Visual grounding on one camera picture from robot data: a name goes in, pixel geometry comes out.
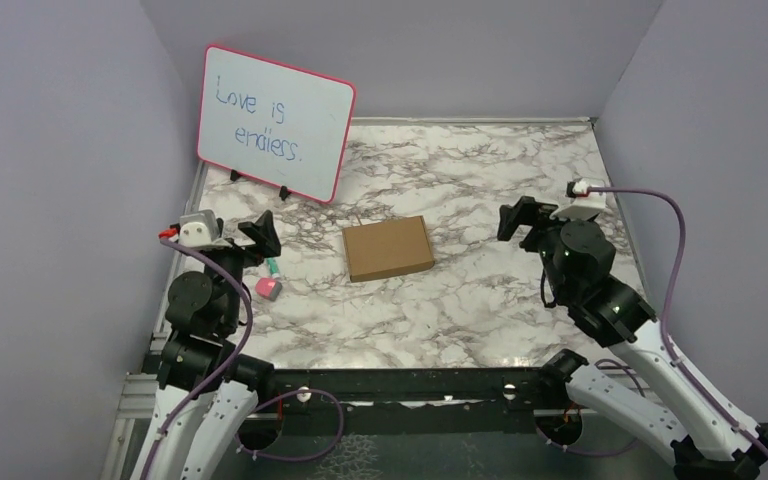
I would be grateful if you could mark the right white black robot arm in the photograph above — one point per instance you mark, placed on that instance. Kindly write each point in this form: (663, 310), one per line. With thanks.
(692, 426)

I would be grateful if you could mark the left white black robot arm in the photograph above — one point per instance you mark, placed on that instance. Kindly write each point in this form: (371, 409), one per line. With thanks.
(206, 386)

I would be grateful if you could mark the green white marker pen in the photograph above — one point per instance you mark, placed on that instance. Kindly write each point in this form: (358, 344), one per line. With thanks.
(274, 270)

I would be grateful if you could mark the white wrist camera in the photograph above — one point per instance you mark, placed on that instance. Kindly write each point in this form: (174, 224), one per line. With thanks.
(585, 203)
(200, 230)

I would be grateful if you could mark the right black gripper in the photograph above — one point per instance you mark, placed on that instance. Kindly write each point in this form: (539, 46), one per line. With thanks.
(526, 211)

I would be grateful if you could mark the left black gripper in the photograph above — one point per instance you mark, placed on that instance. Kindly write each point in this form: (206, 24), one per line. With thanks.
(266, 243)

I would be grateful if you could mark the pink grey whiteboard eraser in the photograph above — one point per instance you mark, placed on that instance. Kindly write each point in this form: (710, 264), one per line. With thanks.
(268, 288)

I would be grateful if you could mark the pink framed whiteboard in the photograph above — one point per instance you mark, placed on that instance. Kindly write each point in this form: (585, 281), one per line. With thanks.
(274, 123)

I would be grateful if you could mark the brown cardboard box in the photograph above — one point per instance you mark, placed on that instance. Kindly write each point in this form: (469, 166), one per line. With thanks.
(387, 249)

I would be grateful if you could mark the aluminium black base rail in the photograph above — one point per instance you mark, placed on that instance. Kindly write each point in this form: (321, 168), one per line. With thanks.
(411, 401)

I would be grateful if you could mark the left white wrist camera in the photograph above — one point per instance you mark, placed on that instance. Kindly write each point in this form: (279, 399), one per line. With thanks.
(200, 230)

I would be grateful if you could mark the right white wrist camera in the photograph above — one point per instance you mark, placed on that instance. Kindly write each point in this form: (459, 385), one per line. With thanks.
(585, 203)

